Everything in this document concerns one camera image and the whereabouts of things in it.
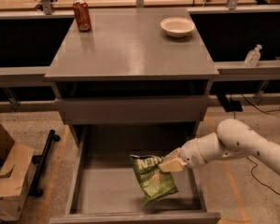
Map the black floor cable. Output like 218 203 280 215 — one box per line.
231 93 280 201

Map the green jalapeno chip bag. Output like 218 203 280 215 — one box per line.
130 155 178 206

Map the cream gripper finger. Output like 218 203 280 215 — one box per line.
162 147 180 161
159 157 187 173

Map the black wheeled stand base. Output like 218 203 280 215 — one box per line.
29 130 60 197

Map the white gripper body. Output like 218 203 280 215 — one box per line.
179 139 206 169

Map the grey metal railing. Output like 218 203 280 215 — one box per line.
0 8 280 86

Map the cardboard box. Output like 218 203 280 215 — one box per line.
0 124 36 223

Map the red soda can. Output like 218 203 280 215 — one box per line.
73 0 91 32

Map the grey drawer cabinet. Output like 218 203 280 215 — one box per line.
45 7 218 144

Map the open grey middle drawer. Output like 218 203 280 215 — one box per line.
49 124 220 224

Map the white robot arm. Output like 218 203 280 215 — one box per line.
159 119 280 175

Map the clear sanitizer pump bottle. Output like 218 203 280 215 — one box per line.
245 44 262 67

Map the white bowl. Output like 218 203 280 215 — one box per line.
161 17 195 38

